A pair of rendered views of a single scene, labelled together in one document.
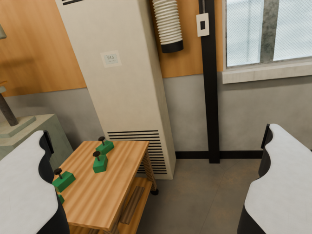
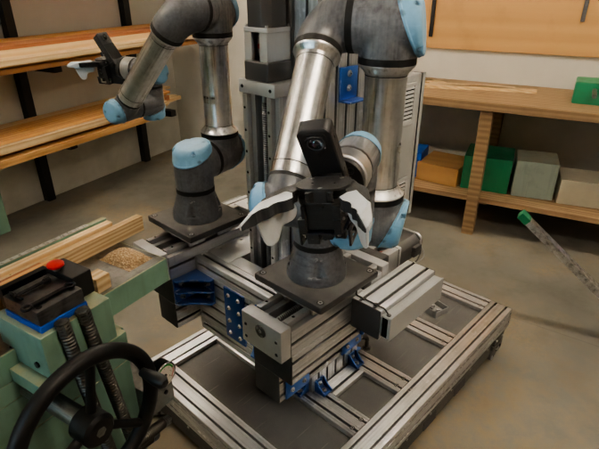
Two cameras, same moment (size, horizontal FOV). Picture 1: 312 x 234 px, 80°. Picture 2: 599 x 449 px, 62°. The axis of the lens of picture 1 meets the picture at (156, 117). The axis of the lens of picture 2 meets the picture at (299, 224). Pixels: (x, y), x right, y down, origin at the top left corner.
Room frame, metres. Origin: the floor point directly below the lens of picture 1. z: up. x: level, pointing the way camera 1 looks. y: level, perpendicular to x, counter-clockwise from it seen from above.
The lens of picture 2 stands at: (0.60, 0.10, 1.48)
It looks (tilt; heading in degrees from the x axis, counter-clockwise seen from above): 26 degrees down; 191
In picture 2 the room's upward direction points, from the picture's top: straight up
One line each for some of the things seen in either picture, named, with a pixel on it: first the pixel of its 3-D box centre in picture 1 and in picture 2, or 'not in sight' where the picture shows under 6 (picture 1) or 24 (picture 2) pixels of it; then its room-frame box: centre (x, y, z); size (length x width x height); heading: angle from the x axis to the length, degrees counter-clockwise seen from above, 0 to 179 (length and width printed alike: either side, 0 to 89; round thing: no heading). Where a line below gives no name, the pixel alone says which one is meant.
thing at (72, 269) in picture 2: not in sight; (53, 291); (-0.04, -0.47, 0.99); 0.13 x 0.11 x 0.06; 160
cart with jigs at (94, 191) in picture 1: (102, 194); not in sight; (0.94, 0.46, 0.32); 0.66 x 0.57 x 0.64; 160
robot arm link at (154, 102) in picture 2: not in sight; (149, 102); (-0.92, -0.70, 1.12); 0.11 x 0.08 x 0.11; 162
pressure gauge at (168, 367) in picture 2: not in sight; (160, 375); (-0.21, -0.39, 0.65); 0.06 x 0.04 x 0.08; 160
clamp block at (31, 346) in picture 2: not in sight; (58, 325); (-0.04, -0.48, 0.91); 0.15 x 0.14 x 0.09; 160
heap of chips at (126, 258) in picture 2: not in sight; (125, 255); (-0.31, -0.49, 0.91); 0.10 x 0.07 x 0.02; 70
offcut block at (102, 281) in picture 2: not in sight; (98, 281); (-0.18, -0.48, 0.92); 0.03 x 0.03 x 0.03; 71
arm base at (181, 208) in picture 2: not in sight; (196, 200); (-0.73, -0.48, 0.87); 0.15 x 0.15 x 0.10
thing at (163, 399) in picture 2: not in sight; (144, 386); (-0.24, -0.46, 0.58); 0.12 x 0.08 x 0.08; 70
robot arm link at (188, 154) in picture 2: not in sight; (194, 163); (-0.74, -0.48, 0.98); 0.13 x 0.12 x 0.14; 162
